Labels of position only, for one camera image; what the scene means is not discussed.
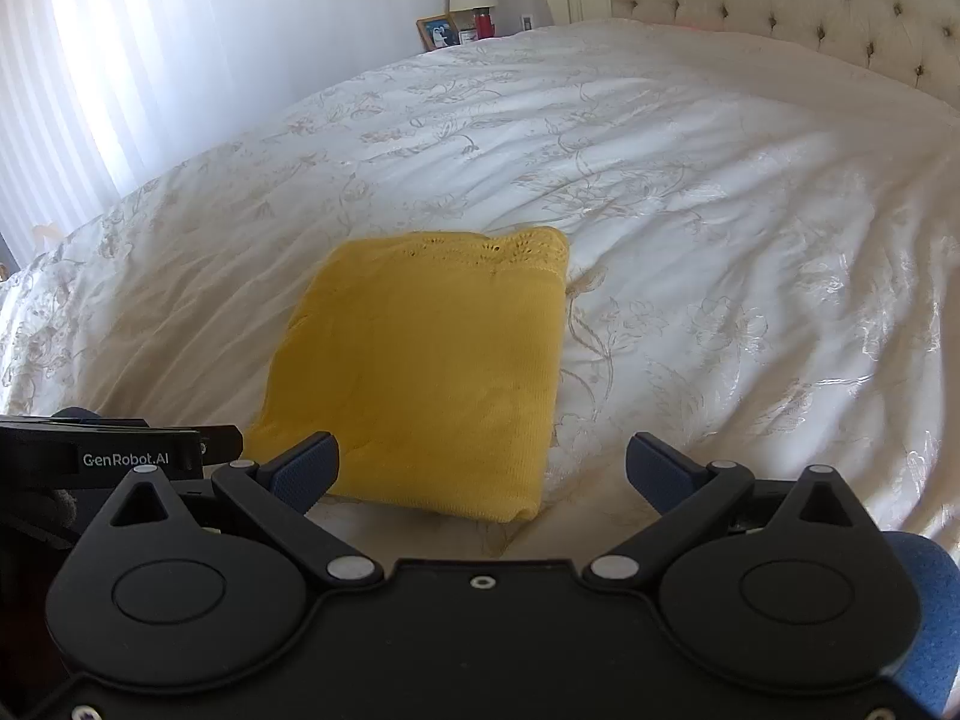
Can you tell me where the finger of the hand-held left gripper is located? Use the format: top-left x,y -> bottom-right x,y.
198,425 -> 245,467

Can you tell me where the person's blue clothing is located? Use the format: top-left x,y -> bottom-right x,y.
880,530 -> 960,718

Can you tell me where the yellow knit sweater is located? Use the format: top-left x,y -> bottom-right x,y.
243,226 -> 572,525

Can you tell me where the white embroidered bedspread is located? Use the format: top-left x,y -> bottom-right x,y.
0,21 -> 960,563

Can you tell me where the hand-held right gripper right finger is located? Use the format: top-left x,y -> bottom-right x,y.
581,431 -> 865,587

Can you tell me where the white sheer curtain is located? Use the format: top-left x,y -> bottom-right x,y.
0,0 -> 316,265

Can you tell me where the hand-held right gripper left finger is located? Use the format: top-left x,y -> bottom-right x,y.
105,430 -> 380,587

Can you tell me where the wooden picture frame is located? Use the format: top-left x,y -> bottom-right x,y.
415,12 -> 461,53

